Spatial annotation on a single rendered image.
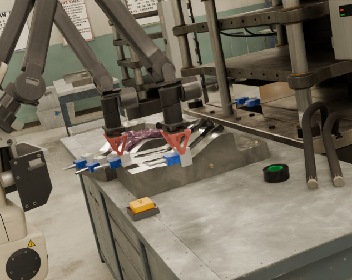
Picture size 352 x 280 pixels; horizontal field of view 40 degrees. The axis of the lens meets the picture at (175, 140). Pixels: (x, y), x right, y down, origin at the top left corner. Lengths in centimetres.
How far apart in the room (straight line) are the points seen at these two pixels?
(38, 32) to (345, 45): 109
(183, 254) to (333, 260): 35
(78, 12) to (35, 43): 740
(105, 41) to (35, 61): 747
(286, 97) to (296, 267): 140
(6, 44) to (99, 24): 705
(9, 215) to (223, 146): 72
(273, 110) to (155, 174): 95
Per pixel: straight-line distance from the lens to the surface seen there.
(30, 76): 133
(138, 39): 144
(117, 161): 173
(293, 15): 190
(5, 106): 133
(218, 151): 167
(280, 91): 240
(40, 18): 139
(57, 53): 875
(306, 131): 169
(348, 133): 206
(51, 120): 818
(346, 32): 189
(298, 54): 194
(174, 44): 591
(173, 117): 145
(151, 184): 160
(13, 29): 182
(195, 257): 117
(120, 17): 144
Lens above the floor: 134
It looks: 14 degrees down
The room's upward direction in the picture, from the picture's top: 11 degrees counter-clockwise
